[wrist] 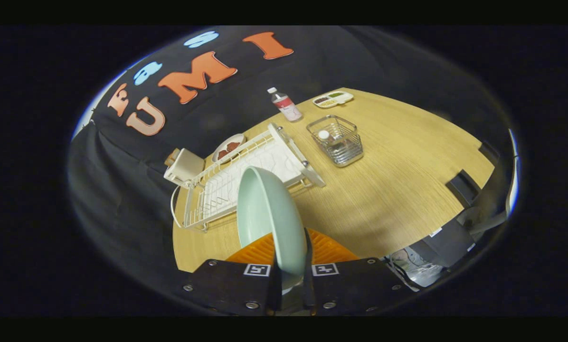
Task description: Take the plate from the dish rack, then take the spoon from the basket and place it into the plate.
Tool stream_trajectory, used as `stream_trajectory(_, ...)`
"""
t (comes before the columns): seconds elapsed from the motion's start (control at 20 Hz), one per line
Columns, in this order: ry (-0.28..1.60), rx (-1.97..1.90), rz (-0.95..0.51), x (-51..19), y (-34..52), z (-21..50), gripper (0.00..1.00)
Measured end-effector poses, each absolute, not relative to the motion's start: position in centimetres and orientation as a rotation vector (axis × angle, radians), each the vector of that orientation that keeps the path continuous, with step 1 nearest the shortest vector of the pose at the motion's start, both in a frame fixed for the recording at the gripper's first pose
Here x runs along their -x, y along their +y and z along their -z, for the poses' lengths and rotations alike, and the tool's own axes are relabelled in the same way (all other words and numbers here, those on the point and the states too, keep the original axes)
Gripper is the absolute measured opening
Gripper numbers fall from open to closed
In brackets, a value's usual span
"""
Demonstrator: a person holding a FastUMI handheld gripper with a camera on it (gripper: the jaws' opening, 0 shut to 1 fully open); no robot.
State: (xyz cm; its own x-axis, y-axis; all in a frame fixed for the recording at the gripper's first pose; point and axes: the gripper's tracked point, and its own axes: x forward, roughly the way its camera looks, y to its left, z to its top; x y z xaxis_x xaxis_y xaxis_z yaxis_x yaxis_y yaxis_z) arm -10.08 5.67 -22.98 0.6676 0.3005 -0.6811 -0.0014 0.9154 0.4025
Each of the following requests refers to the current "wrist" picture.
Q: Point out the brown toast slice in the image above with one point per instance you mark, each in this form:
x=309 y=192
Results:
x=172 y=156

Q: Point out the white toaster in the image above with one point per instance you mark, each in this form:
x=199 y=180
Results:
x=186 y=166

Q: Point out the black table edge clamp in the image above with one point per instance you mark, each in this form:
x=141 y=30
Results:
x=463 y=187
x=489 y=152

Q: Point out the light green plate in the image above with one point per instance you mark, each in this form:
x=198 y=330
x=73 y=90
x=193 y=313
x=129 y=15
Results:
x=269 y=213

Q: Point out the white divided snack tray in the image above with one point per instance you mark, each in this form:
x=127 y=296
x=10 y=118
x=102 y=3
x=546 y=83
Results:
x=343 y=99

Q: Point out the small white dish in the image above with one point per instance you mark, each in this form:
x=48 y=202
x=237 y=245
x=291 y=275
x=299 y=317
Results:
x=231 y=138

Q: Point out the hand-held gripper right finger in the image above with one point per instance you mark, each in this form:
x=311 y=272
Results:
x=350 y=285

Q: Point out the black backdrop cloth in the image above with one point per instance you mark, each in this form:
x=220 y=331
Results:
x=122 y=190

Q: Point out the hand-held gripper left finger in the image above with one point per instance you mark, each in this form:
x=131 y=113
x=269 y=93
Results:
x=227 y=285

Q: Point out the white spoon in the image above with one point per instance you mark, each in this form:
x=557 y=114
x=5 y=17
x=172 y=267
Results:
x=324 y=135

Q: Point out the clear plastic water bottle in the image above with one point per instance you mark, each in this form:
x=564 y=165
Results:
x=288 y=107

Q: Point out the reddish brown meat piece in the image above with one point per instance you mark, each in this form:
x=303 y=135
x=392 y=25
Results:
x=224 y=154
x=233 y=146

